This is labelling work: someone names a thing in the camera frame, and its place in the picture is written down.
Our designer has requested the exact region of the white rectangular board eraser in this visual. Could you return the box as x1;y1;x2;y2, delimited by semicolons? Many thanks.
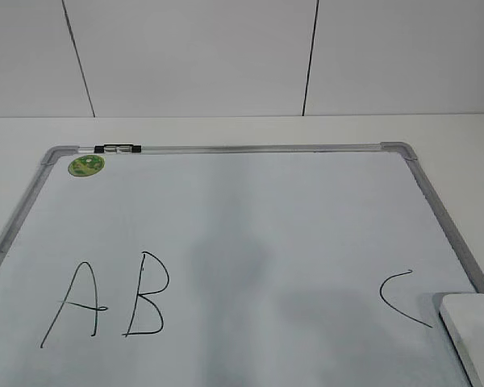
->
432;293;484;386

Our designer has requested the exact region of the round green magnet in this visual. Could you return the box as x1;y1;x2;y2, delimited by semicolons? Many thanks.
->
68;155;105;177

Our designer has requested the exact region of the white board with aluminium frame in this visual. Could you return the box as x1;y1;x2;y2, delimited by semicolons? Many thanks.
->
0;143;484;386

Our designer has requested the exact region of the black and silver frame clip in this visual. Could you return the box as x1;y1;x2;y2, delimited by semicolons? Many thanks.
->
94;144;142;154

